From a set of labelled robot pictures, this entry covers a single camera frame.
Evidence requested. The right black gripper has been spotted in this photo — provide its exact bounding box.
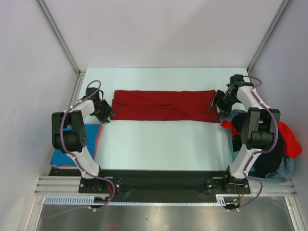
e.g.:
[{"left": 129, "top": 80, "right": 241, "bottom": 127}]
[{"left": 207, "top": 90, "right": 240, "bottom": 118}]

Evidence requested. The dark red t-shirt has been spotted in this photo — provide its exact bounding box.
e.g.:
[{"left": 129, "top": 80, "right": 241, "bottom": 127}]
[{"left": 111, "top": 90, "right": 219, "bottom": 123}]

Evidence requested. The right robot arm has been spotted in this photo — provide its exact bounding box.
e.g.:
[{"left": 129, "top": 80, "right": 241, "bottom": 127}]
[{"left": 208, "top": 74, "right": 280, "bottom": 193}]

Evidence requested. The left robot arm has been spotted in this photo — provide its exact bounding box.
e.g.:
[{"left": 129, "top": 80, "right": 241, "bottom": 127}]
[{"left": 51, "top": 87, "right": 115, "bottom": 193}]

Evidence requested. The folded blue t-shirt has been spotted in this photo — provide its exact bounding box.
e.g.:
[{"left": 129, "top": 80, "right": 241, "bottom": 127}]
[{"left": 50, "top": 124, "right": 103, "bottom": 167}]

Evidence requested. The black garment in bin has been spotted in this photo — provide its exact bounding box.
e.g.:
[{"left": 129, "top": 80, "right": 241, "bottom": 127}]
[{"left": 231, "top": 113, "right": 285, "bottom": 178}]

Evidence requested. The bright red garment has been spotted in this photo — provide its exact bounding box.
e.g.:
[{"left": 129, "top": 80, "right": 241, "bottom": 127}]
[{"left": 221, "top": 121, "right": 302, "bottom": 158}]

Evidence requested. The grey-blue garment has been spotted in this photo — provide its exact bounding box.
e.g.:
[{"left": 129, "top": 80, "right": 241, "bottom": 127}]
[{"left": 222, "top": 109, "right": 295, "bottom": 182}]

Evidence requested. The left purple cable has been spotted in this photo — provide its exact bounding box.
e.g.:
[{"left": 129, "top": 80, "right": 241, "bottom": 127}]
[{"left": 45, "top": 79, "right": 117, "bottom": 218}]

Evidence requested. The purple cable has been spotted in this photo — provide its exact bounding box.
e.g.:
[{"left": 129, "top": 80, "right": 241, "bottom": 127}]
[
  {"left": 226, "top": 76, "right": 277, "bottom": 212},
  {"left": 45, "top": 79, "right": 117, "bottom": 218}
]

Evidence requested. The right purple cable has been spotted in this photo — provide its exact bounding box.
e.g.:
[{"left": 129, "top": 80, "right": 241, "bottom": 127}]
[{"left": 226, "top": 76, "right": 277, "bottom": 212}]

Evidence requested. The right aluminium corner post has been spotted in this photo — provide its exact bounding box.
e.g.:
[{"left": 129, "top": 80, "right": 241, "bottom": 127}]
[{"left": 246, "top": 0, "right": 293, "bottom": 74}]

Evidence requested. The aluminium corner post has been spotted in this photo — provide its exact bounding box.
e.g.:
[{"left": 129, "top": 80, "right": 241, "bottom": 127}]
[
  {"left": 35, "top": 0, "right": 81, "bottom": 76},
  {"left": 246, "top": 0, "right": 293, "bottom": 74}
]

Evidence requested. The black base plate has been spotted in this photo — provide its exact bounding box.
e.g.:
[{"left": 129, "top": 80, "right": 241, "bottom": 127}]
[{"left": 49, "top": 168, "right": 251, "bottom": 203}]

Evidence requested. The aluminium frame rail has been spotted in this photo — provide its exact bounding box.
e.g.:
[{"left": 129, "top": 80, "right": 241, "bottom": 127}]
[{"left": 34, "top": 176, "right": 297, "bottom": 197}]

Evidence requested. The white slotted cable duct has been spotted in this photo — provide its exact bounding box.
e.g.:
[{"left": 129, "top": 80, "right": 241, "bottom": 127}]
[{"left": 44, "top": 195, "right": 240, "bottom": 207}]

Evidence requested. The left aluminium corner post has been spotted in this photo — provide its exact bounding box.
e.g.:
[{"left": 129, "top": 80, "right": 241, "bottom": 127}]
[{"left": 35, "top": 0, "right": 81, "bottom": 76}]

